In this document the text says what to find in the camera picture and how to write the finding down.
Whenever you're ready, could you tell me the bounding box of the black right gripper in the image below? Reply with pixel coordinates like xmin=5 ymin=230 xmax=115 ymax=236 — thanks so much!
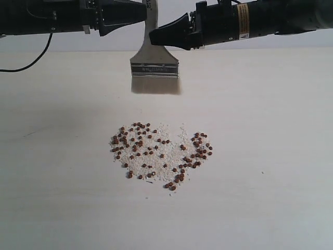
xmin=149 ymin=1 xmax=250 ymax=51

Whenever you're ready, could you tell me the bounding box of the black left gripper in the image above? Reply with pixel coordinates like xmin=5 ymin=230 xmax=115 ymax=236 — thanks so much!
xmin=52 ymin=0 xmax=147 ymax=36

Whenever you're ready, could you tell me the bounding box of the white wooden paint brush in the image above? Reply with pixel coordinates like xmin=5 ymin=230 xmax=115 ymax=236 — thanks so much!
xmin=130 ymin=0 xmax=181 ymax=95

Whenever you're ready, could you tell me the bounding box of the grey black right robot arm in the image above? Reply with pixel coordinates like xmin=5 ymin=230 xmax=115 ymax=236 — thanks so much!
xmin=149 ymin=1 xmax=332 ymax=51

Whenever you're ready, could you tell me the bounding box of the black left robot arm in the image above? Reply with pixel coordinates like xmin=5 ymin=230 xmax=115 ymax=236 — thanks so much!
xmin=1 ymin=0 xmax=147 ymax=36

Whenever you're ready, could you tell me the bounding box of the pile of brown pellets and rice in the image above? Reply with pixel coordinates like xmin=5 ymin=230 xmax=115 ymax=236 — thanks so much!
xmin=109 ymin=122 xmax=213 ymax=192

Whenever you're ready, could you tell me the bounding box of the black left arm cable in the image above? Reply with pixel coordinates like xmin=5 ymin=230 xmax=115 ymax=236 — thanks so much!
xmin=0 ymin=32 xmax=54 ymax=73

